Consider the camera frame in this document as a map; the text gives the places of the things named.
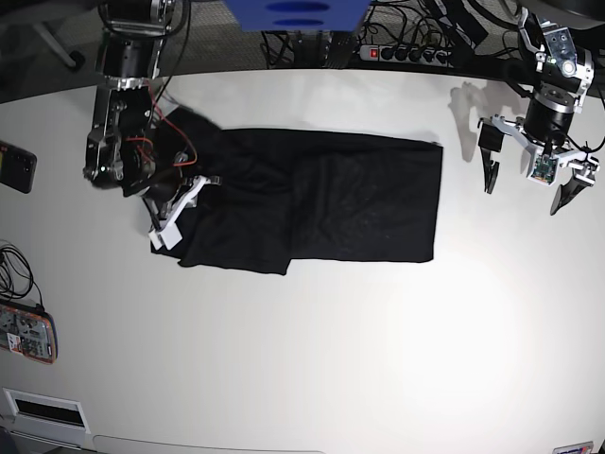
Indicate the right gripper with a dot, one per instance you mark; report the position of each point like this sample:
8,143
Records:
161,196

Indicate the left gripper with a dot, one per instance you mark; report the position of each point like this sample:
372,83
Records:
548,120

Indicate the black T-shirt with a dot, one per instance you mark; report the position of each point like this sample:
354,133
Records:
288,195

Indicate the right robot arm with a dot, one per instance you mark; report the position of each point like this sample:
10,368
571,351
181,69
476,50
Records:
120,153

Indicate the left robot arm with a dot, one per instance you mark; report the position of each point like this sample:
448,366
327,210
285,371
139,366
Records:
555,75

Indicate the black smartphone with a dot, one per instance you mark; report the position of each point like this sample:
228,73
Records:
17,168

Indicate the white power strip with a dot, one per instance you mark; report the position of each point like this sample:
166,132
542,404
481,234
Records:
412,54

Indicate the orange blue device case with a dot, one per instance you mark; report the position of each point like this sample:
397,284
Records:
28,331

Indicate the blue plastic stool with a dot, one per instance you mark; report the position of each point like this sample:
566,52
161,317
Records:
292,15

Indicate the sticker at table edge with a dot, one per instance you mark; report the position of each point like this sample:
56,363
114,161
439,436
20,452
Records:
581,448

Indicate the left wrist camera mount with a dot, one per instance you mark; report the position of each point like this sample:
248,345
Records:
545,160

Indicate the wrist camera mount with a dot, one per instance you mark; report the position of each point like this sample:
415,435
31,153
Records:
165,232
545,160

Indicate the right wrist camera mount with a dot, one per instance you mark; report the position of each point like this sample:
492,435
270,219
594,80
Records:
165,232

